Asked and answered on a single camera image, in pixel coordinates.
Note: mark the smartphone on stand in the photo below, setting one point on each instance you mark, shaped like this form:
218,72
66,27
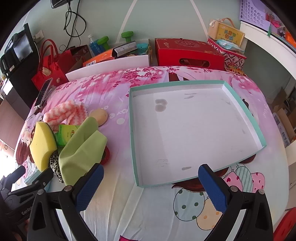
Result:
44,91

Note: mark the beige makeup puff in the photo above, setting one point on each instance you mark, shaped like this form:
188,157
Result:
100,115

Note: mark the printed cardboard carton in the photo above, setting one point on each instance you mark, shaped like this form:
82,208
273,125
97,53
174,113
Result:
285,126

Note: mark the cartoon printed bedsheet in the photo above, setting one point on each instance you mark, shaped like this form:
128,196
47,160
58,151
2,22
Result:
115,208

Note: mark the red plastic stool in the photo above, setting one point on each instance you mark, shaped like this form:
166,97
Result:
286,224

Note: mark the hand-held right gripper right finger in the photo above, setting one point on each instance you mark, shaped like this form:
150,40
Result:
212,191

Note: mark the leopard print cloth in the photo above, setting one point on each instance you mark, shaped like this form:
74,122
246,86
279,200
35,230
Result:
54,164

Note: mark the brown cardboard box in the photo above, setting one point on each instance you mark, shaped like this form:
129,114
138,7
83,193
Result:
150,58

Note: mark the red gift box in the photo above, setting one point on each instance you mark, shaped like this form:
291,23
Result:
185,49

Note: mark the orange packet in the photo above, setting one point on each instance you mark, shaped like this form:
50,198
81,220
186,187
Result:
290,37

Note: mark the shallow teal cardboard box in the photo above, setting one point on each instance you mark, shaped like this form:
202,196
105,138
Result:
196,129

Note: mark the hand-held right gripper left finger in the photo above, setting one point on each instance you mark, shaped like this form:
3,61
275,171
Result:
89,188

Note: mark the red patterned box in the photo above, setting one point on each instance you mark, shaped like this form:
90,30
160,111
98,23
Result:
233,59

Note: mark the wet wipes packet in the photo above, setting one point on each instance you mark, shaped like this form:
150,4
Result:
229,45

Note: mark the red gold paper decoration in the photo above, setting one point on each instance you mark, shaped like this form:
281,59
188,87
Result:
234,70

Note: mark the yellow sponge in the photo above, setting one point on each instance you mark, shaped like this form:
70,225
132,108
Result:
42,146

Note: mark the light blue face mask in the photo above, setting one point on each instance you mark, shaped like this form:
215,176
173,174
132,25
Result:
31,179

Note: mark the light green cloth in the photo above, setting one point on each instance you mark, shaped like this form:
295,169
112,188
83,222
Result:
78,157

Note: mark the black screen device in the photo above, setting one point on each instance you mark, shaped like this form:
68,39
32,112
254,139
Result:
20,46

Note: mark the white foam board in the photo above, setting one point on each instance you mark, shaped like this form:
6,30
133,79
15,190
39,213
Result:
104,67

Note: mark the teal plastic item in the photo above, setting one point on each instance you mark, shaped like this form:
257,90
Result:
142,47

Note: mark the black monitor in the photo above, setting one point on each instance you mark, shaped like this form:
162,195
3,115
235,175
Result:
59,2

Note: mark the pink striped fluffy towel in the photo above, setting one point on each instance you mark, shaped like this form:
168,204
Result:
60,113

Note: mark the purple perforated basket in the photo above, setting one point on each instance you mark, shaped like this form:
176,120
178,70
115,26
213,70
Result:
252,11

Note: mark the red glitter tape roll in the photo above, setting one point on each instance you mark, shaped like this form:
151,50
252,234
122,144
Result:
106,155

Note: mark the green dumbbell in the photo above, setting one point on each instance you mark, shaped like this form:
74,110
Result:
103,42
126,36

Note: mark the white wall outlet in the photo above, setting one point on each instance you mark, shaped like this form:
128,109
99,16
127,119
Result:
38,35

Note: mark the green tissue packet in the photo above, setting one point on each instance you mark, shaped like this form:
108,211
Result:
66,135

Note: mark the maroon paper bag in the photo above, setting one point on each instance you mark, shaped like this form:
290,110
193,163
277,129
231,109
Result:
76,55

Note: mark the orange cardboard box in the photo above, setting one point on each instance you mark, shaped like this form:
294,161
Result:
99,58

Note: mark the white desk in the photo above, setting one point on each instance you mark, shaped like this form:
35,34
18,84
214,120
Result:
266,39

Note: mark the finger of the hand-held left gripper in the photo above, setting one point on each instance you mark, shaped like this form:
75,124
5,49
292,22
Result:
44,177
19,172

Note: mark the plain cardboard box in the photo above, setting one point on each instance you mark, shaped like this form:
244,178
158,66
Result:
278,98

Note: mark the green tape strip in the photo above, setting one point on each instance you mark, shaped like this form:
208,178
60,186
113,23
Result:
269,31

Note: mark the plastic water bottle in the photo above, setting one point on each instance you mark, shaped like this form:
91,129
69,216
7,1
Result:
93,46

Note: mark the red felt tote bag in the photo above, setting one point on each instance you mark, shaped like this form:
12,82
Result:
49,67

